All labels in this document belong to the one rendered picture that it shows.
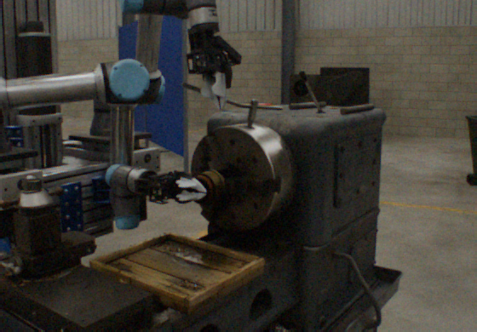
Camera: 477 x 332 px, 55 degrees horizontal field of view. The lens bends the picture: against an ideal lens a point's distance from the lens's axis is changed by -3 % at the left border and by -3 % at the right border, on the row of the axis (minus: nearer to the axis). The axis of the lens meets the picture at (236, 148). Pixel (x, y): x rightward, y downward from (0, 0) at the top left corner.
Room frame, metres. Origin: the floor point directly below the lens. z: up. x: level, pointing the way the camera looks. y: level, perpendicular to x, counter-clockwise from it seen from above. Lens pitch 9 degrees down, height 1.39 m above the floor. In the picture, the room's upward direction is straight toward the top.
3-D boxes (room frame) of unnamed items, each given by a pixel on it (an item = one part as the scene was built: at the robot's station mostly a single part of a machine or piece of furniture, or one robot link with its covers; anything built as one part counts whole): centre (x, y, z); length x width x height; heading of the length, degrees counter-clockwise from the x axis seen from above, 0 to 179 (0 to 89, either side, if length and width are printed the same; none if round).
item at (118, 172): (1.39, 0.34, 1.08); 0.11 x 0.08 x 0.09; 53
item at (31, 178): (0.96, 0.43, 1.17); 0.04 x 0.04 x 0.03
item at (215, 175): (1.29, 0.08, 1.08); 0.09 x 0.09 x 0.09; 55
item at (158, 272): (1.19, 0.16, 0.89); 0.36 x 0.30 x 0.04; 53
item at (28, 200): (0.96, 0.43, 1.13); 0.08 x 0.08 x 0.03
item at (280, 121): (1.74, -0.24, 1.06); 0.59 x 0.48 x 0.39; 143
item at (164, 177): (1.29, 0.21, 1.08); 0.12 x 0.09 x 0.08; 53
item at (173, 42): (8.10, 1.55, 1.18); 4.12 x 0.80 x 2.35; 25
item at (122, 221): (1.41, 0.34, 0.98); 0.11 x 0.08 x 0.11; 20
